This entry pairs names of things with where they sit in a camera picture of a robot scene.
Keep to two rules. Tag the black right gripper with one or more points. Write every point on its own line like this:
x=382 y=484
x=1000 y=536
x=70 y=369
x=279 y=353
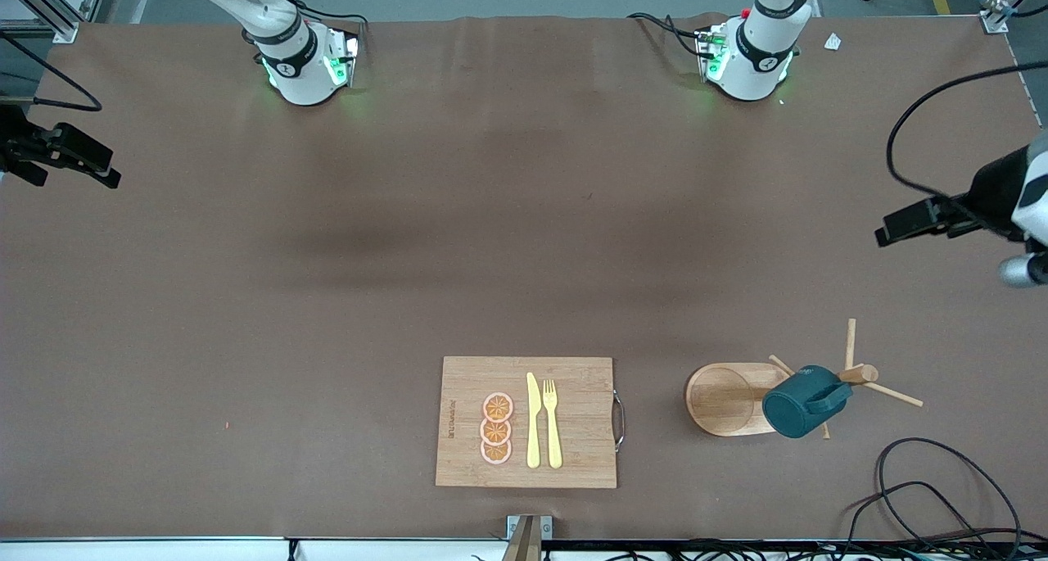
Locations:
x=14 y=137

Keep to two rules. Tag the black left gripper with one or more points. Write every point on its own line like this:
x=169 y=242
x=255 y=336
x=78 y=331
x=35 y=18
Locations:
x=992 y=187

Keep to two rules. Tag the teal cup with ochre inside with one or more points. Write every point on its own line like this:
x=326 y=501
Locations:
x=798 y=405

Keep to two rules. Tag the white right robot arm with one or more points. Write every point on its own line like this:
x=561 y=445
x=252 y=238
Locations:
x=303 y=78

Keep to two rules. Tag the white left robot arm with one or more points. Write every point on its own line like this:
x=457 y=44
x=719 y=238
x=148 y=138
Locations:
x=753 y=61

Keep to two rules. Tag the wooden mug rack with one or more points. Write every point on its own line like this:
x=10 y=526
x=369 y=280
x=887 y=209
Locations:
x=720 y=397

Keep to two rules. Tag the white paper scrap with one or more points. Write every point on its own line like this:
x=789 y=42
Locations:
x=833 y=42

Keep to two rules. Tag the brown table cover mat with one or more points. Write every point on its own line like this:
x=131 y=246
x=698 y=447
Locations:
x=327 y=299

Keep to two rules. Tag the yellow plastic fork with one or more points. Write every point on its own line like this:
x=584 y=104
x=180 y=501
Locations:
x=553 y=438

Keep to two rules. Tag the yellow plastic knife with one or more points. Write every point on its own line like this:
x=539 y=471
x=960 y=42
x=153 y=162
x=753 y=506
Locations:
x=533 y=430

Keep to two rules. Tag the fake orange slice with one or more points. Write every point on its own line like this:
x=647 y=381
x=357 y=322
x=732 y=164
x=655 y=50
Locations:
x=497 y=406

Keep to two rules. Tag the aluminium frame profile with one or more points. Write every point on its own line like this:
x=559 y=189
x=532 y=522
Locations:
x=61 y=24
x=995 y=16

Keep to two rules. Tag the white table edge rail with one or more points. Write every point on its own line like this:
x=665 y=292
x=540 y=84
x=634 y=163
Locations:
x=164 y=549

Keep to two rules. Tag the metal edge bracket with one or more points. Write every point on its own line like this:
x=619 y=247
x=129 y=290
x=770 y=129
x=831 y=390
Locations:
x=528 y=532

